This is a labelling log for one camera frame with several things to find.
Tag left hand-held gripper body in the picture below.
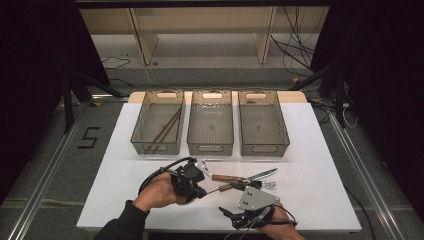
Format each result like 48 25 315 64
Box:
170 159 213 205

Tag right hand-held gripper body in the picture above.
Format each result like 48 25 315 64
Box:
218 185 281 231

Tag wooden handled knife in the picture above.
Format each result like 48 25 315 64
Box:
218 167 279 193

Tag wooden handled fork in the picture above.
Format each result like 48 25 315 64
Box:
211 174 277 189

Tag smoky clear plastic bin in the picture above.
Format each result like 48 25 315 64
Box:
186 89 235 157
237 89 291 158
130 89 186 156

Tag brown wooden chopstick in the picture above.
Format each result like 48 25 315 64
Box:
153 111 183 153
146 106 183 154

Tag person's left hand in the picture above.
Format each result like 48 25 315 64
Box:
133 172 188 213

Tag person's right hand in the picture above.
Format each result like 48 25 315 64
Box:
258 202 305 240

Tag black metal stand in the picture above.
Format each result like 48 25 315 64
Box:
289 61 349 129
61 69 125 135

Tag light wooden desk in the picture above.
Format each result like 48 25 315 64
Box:
79 7 331 66

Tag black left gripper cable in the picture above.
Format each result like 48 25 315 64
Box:
137 156 198 196

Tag black floor cable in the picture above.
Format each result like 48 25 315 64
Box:
343 184 378 240

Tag aluminium floor rail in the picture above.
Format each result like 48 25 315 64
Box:
309 98 406 240
6 96 129 240

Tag thin floor cable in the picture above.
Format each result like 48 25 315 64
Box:
100 53 133 70

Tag bundle of black cables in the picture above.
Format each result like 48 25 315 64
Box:
269 6 329 73

